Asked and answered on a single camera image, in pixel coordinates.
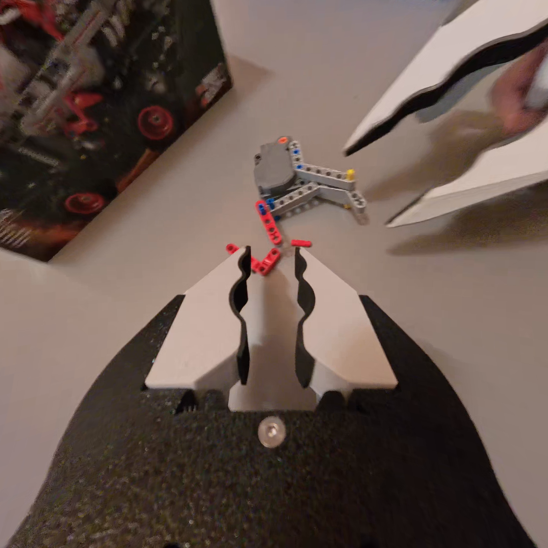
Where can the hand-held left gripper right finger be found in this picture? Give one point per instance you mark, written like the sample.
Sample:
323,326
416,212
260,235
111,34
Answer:
342,338

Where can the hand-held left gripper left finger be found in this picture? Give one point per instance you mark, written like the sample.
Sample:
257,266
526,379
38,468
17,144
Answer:
197,338

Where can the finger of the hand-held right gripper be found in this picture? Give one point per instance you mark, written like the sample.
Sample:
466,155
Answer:
492,180
428,72

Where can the red angled lego beam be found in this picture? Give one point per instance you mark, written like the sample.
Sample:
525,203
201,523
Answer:
263,263

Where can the small red lego connector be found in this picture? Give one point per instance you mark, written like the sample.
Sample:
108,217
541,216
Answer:
302,243

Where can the grey lego assembly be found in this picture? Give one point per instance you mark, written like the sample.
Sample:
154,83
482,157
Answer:
274,169

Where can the black lego set box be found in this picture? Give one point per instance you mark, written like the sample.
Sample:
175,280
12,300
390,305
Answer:
85,128

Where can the person's right hand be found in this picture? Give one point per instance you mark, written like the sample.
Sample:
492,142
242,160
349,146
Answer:
511,102

